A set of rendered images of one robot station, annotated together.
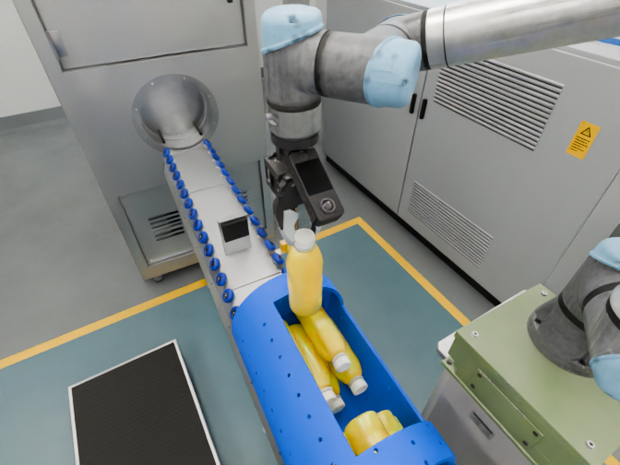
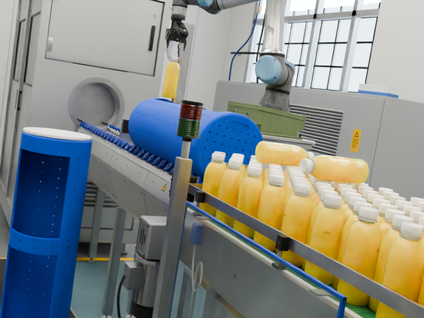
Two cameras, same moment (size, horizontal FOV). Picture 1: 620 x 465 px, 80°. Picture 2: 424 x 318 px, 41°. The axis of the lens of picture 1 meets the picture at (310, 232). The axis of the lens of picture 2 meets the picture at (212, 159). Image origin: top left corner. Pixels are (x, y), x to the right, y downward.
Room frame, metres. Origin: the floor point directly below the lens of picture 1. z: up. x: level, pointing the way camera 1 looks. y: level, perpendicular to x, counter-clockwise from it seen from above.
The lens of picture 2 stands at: (-2.33, -0.31, 1.28)
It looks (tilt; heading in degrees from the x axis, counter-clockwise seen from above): 6 degrees down; 1
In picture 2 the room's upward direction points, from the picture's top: 9 degrees clockwise
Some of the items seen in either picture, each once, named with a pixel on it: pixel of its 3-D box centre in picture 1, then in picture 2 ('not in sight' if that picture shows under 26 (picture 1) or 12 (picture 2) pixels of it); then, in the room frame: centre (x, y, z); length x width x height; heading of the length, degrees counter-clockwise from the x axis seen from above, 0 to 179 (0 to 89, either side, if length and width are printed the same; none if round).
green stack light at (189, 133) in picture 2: not in sight; (188, 128); (-0.74, -0.20, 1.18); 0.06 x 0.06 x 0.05
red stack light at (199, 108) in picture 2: not in sight; (191, 111); (-0.74, -0.20, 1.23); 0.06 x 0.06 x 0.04
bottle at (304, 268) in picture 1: (304, 275); (171, 78); (0.48, 0.01, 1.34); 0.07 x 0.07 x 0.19
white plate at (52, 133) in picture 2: not in sight; (57, 134); (0.03, 0.39, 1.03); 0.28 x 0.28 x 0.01
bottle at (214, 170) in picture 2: not in sight; (212, 186); (-0.47, -0.29, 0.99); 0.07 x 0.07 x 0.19
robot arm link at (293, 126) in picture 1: (292, 117); (178, 12); (0.50, 0.02, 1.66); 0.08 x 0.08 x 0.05
